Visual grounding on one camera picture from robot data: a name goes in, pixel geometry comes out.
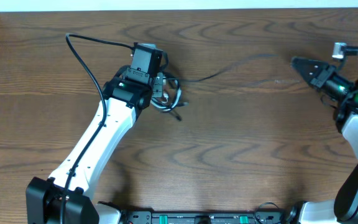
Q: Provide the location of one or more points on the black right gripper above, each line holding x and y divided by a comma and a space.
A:
322, 72

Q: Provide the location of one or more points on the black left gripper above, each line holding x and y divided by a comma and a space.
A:
158, 87

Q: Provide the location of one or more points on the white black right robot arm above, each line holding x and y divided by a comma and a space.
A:
344, 208

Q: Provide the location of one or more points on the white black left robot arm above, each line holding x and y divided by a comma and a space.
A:
65, 197

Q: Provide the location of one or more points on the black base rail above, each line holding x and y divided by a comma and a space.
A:
269, 216

